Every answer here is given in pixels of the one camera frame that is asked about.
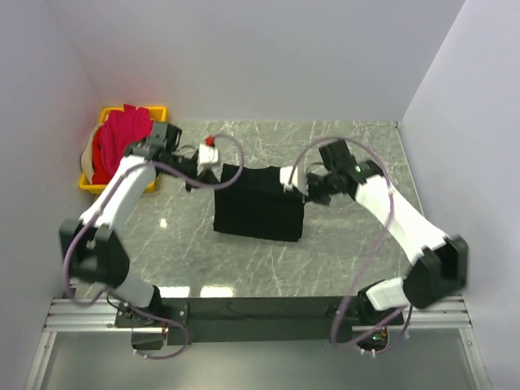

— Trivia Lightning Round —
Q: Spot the beige t shirt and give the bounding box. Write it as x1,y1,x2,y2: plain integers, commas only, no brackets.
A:
80,123,102,184

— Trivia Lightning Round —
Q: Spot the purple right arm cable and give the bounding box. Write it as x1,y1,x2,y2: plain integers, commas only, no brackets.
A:
288,136,414,355

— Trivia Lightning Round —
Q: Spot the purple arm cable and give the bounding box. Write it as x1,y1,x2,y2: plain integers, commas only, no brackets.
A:
288,136,414,355
62,132,245,360

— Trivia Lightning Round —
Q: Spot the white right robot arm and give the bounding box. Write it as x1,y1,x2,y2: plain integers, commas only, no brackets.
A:
307,136,469,324

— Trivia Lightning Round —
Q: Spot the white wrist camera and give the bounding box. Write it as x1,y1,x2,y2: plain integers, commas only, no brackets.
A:
197,144,220,168
279,167,308,195

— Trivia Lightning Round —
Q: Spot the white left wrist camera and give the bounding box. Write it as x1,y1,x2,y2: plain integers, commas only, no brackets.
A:
197,144,220,168

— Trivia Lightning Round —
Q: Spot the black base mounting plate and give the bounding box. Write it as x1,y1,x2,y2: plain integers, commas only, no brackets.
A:
115,297,396,344

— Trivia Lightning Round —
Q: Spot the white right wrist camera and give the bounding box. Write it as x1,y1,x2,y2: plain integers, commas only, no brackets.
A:
279,167,308,195

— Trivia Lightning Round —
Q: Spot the black t shirt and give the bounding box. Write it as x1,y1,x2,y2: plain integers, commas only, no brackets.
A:
214,167,304,242

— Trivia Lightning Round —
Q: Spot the aluminium extrusion rail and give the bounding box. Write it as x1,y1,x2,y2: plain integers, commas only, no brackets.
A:
43,296,472,332

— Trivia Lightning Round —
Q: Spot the yellow plastic bin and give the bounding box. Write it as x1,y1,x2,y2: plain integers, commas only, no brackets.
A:
79,105,168,195

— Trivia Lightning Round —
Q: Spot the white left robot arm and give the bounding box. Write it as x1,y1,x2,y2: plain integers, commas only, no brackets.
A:
58,122,236,327

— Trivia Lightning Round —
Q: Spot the magenta t shirt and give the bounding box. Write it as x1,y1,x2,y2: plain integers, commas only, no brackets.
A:
99,105,153,175

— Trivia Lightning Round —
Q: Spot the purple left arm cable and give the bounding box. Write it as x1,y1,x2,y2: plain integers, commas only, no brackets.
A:
62,132,245,360

